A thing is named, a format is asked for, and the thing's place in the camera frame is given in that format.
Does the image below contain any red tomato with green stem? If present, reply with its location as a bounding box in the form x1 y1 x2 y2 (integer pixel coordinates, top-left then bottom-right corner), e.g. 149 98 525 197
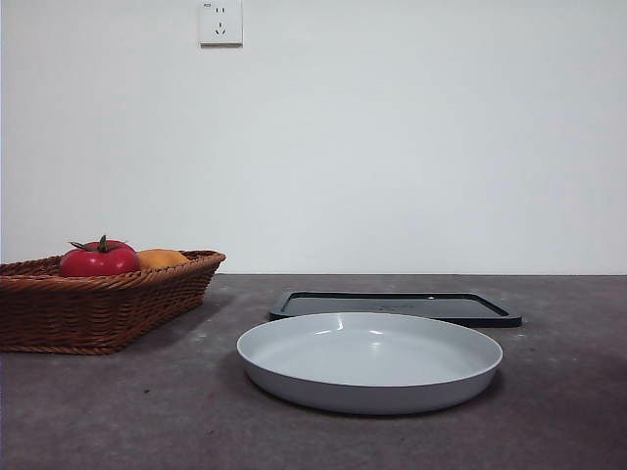
59 234 142 278

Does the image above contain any orange round fruit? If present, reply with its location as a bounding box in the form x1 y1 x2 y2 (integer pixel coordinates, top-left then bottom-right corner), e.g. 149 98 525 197
135 248 190 270

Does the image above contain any grey round plate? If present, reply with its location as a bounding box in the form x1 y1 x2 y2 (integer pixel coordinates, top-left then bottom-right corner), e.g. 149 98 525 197
235 311 505 416

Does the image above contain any black rectangular tray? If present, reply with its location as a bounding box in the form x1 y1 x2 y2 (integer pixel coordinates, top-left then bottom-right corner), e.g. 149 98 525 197
267 291 523 329

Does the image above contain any brown woven wicker basket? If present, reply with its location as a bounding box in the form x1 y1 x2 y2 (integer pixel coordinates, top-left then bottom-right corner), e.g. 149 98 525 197
0 250 227 355

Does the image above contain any white wall power socket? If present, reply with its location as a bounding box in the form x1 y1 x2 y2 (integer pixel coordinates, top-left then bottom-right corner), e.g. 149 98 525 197
199 0 244 49

